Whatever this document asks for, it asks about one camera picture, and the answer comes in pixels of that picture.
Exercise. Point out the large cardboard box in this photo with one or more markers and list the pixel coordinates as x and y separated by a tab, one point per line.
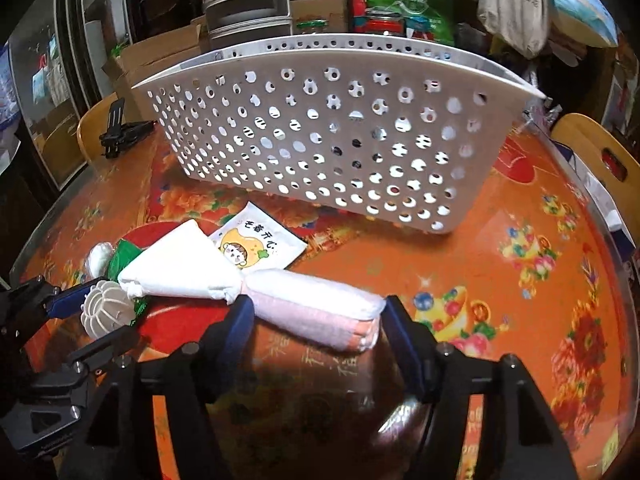
150	55

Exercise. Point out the beige tote bag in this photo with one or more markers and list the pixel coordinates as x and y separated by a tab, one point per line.
515	10

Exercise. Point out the small cardboard box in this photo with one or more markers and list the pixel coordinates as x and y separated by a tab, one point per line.
320	7

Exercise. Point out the black clamp stand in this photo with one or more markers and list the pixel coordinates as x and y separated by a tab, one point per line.
120	135

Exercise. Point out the light blue cushion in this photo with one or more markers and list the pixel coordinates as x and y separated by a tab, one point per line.
580	5

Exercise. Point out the wooden chair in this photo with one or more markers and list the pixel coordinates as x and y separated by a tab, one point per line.
87	135
580	135

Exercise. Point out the cartoon print packet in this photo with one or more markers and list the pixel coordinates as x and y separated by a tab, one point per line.
260	240

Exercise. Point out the green shopping bag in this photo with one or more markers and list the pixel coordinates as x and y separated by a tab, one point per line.
415	5

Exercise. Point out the white perforated plastic basket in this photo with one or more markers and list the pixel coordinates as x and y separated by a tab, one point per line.
350	60

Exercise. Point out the grey refrigerator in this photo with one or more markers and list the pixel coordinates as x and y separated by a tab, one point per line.
50	110

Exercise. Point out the pink towel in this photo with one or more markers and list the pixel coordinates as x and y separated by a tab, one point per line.
320	310

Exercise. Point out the orange floral tablecloth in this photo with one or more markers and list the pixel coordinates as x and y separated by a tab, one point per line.
500	310

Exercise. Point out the white round ribbed sponge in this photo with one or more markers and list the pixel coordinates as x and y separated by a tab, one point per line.
107	307

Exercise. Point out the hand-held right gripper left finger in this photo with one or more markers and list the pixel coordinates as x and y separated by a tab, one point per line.
239	332

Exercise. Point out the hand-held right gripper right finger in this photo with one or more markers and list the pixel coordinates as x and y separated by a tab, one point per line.
400	340

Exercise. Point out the small white plush piece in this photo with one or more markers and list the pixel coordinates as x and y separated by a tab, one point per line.
99	260

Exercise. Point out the white towel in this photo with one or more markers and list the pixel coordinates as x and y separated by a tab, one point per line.
175	265

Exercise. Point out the grey stacked drawer unit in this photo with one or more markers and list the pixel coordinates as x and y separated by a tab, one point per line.
240	10

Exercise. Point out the red jar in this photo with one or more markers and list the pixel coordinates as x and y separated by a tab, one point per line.
382	24

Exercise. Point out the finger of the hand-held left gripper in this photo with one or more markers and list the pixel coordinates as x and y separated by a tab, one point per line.
70	300
100	352

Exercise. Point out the green packet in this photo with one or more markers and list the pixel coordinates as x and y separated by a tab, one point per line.
122	260

